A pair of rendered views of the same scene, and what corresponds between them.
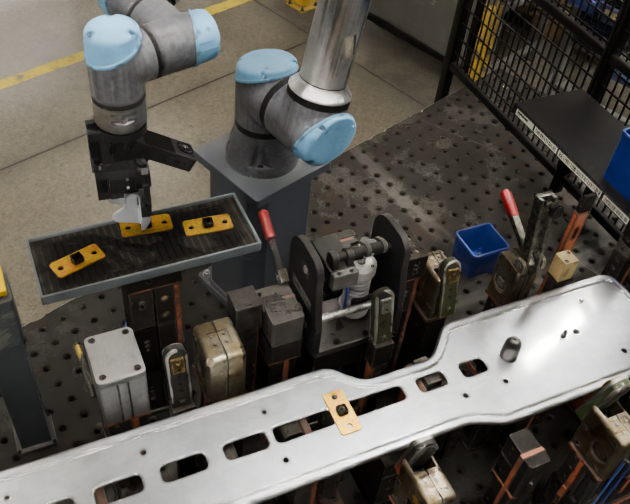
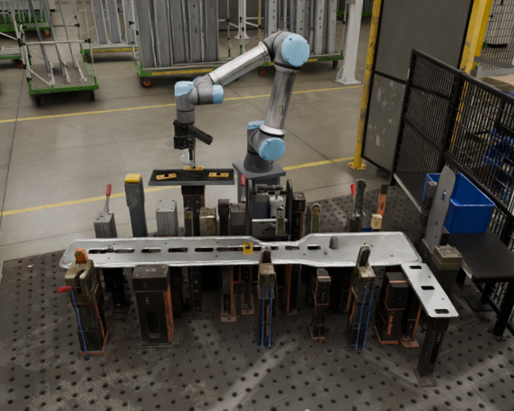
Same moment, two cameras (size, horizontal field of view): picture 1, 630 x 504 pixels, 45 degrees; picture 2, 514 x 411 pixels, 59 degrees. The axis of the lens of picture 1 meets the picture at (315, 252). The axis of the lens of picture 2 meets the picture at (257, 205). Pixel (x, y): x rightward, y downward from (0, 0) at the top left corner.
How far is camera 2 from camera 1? 97 cm
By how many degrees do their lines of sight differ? 26
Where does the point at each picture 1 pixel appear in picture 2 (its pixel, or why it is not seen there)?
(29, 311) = not seen: hidden behind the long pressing
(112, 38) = (181, 85)
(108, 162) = (179, 134)
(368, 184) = (329, 211)
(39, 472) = (128, 240)
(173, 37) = (205, 90)
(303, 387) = (237, 239)
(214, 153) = (240, 164)
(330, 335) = (261, 232)
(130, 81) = (186, 101)
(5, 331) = (135, 198)
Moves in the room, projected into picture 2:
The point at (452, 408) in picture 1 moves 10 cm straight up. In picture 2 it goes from (295, 256) to (297, 234)
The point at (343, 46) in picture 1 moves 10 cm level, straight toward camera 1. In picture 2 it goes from (277, 109) to (268, 116)
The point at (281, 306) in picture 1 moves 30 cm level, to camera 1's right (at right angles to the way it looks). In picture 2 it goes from (237, 208) to (304, 224)
